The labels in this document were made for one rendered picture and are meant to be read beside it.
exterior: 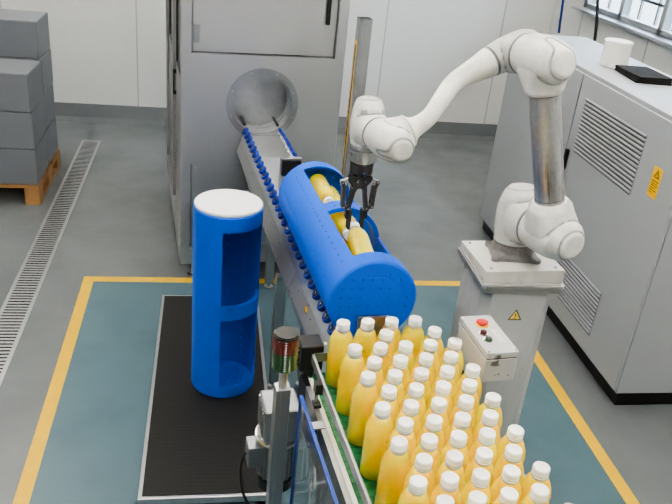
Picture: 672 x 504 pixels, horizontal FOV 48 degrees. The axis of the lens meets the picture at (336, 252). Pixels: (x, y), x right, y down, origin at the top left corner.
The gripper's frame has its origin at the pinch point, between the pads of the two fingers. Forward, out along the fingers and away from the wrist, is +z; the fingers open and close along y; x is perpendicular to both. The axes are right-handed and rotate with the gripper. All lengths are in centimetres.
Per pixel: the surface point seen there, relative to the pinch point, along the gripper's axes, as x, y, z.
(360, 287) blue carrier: 28.7, 5.1, 9.7
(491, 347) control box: 58, -26, 14
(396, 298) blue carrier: 28.7, -7.2, 14.2
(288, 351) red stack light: 71, 36, 2
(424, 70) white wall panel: -474, -208, 60
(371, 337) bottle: 44.9, 5.4, 17.2
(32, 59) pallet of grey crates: -345, 137, 34
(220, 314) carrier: -50, 37, 66
